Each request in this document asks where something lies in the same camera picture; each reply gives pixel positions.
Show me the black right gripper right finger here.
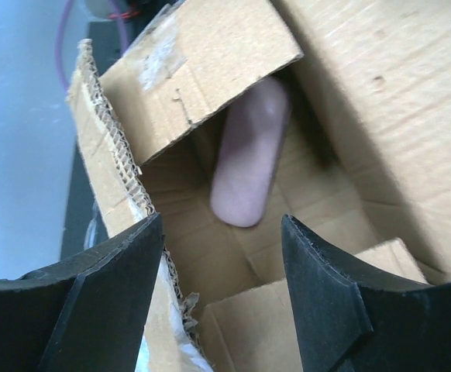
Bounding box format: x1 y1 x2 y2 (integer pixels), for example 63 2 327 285
281 215 451 371

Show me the pink oblong item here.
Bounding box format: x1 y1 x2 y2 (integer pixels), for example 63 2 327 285
210 77 291 228

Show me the brown cardboard express box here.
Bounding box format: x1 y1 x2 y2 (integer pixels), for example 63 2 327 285
66 0 451 372

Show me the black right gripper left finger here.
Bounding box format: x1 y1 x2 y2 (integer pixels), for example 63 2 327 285
0 214 164 371

